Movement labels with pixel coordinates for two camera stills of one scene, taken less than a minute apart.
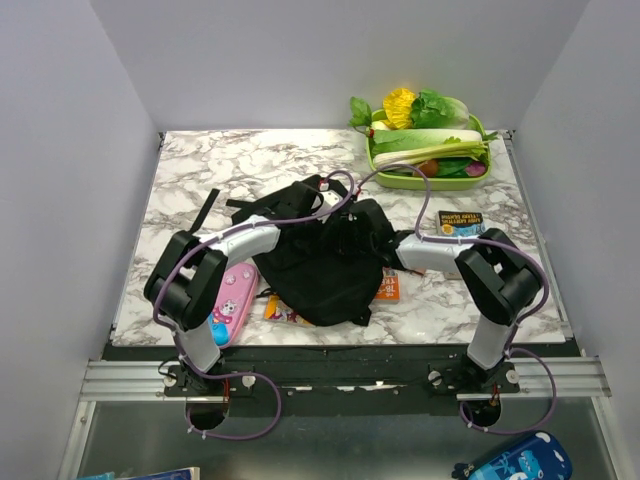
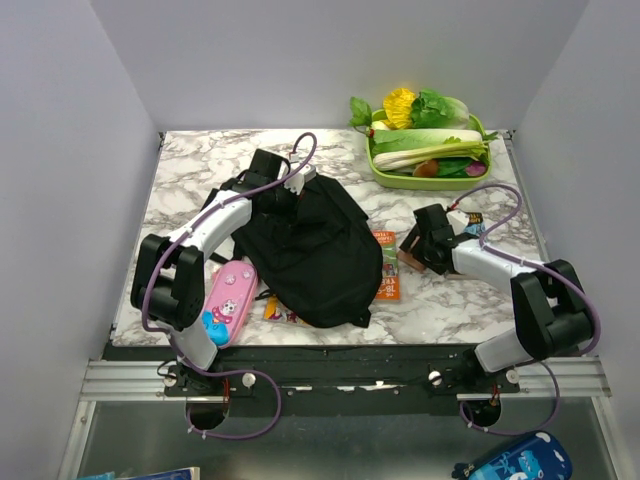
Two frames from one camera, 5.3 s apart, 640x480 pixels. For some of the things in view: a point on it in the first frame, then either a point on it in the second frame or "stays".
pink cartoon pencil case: x=230 y=311 stays
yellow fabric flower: x=398 y=106 stays
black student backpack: x=315 y=274 stays
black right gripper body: x=350 y=241 -> x=421 y=250
